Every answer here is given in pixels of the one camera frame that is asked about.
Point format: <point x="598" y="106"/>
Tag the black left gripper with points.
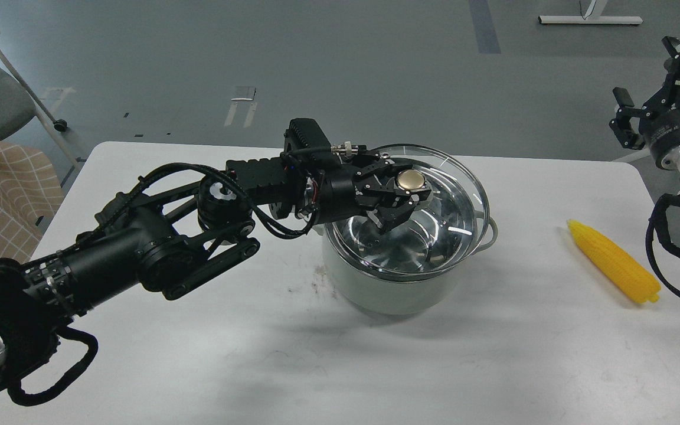
<point x="388" y="191"/>

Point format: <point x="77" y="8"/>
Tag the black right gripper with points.
<point x="660" y="132"/>

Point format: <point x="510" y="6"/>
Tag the glass pot lid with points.
<point x="435" y="239"/>

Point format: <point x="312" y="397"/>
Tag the yellow corn cob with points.
<point x="630" y="277"/>

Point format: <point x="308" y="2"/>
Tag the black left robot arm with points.
<point x="181" y="226"/>

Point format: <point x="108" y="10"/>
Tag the pale green cooking pot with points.
<point x="390" y="298"/>

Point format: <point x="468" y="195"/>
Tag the white stand base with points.
<point x="593" y="15"/>

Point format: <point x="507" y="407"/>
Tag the beige checkered cloth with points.
<point x="29" y="189"/>

